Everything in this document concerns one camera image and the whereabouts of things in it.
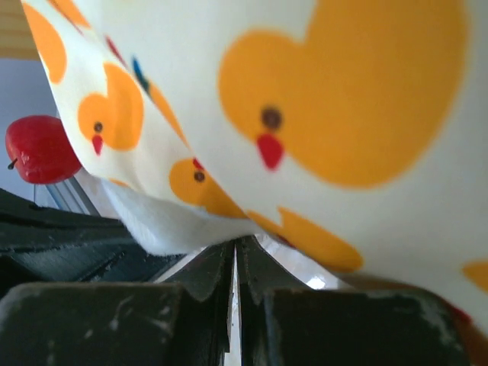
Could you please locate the wooden pet bed frame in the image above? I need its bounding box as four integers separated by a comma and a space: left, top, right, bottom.
0, 0, 40, 61

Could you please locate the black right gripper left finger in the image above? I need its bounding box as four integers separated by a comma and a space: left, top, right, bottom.
1, 242, 234, 365

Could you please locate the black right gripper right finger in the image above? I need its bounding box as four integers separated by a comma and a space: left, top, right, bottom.
236, 236, 470, 365

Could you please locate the red apple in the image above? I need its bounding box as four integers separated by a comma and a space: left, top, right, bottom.
5, 115, 82, 185

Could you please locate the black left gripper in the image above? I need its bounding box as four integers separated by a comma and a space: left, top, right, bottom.
1, 190, 183, 294

